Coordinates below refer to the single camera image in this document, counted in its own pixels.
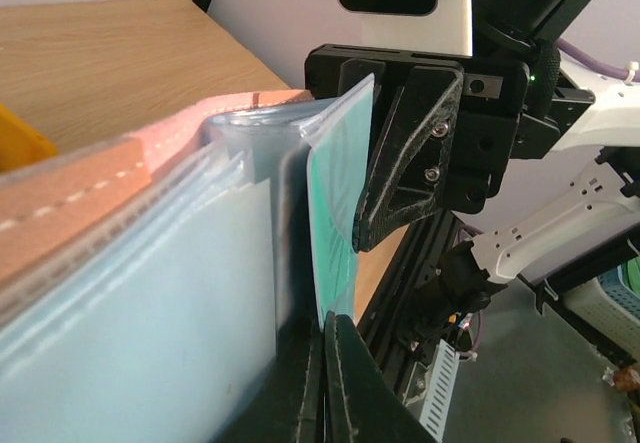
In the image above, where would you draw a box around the teal card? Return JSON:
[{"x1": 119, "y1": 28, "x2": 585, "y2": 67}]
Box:
[{"x1": 303, "y1": 76, "x2": 374, "y2": 327}]

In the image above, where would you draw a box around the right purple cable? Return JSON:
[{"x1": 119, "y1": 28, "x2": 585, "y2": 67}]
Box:
[{"x1": 554, "y1": 37, "x2": 640, "y2": 87}]

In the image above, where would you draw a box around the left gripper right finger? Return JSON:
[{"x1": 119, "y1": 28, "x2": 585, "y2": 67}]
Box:
[{"x1": 324, "y1": 312, "x2": 434, "y2": 443}]

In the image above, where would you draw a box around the white slotted cable duct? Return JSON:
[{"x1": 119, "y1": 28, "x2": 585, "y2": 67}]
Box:
[{"x1": 418, "y1": 340, "x2": 459, "y2": 442}]

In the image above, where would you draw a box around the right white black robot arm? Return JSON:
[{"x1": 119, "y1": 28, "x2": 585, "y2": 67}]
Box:
[{"x1": 305, "y1": 0, "x2": 639, "y2": 319}]

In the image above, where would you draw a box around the pink card holder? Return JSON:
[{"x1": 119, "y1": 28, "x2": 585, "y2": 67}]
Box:
[{"x1": 1, "y1": 92, "x2": 335, "y2": 442}]

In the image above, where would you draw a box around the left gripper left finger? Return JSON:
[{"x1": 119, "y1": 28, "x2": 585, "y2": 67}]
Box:
[{"x1": 216, "y1": 318, "x2": 324, "y2": 443}]

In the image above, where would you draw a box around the yellow bin left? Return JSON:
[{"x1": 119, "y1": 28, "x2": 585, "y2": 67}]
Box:
[{"x1": 0, "y1": 105, "x2": 58, "y2": 173}]

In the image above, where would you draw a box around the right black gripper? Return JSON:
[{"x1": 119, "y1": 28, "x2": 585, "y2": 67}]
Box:
[{"x1": 304, "y1": 44, "x2": 528, "y2": 252}]

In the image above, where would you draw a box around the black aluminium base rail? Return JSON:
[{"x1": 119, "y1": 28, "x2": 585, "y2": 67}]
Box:
[{"x1": 357, "y1": 211, "x2": 460, "y2": 399}]

